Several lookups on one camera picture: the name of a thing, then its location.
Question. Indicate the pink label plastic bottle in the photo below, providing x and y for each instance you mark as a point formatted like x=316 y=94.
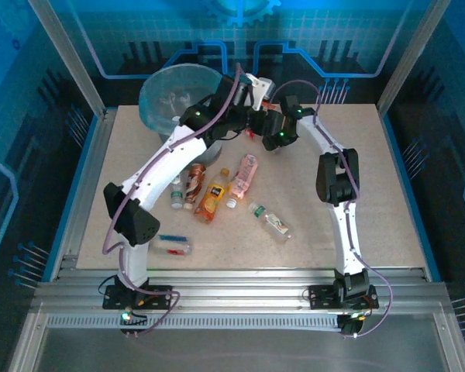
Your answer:
x=246 y=170

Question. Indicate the brown label coffee bottle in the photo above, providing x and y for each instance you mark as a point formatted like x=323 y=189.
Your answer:
x=195 y=186

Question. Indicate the orange juice bottle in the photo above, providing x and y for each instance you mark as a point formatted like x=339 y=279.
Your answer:
x=211 y=199

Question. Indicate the green cap clear bottle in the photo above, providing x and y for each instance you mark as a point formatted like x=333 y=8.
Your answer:
x=273 y=224

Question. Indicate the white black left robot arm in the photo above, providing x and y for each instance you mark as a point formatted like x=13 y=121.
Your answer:
x=174 y=162

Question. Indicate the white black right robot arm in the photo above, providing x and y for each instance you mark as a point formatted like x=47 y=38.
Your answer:
x=339 y=228

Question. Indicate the small green label water bottle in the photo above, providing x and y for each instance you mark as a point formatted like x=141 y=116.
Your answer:
x=175 y=195

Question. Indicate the blue cap clear bottle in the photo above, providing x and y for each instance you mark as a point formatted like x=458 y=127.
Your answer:
x=174 y=246

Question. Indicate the black connector box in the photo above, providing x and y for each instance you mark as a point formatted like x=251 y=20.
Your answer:
x=350 y=325
x=135 y=321

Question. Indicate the aluminium frame post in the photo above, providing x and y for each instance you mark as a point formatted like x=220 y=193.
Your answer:
x=68 y=58
x=412 y=58

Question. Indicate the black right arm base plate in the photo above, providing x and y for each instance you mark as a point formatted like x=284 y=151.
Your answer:
x=321 y=296

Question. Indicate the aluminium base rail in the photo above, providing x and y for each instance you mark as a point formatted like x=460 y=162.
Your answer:
x=248 y=298

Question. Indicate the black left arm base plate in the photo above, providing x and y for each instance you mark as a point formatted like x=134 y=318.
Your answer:
x=159 y=296

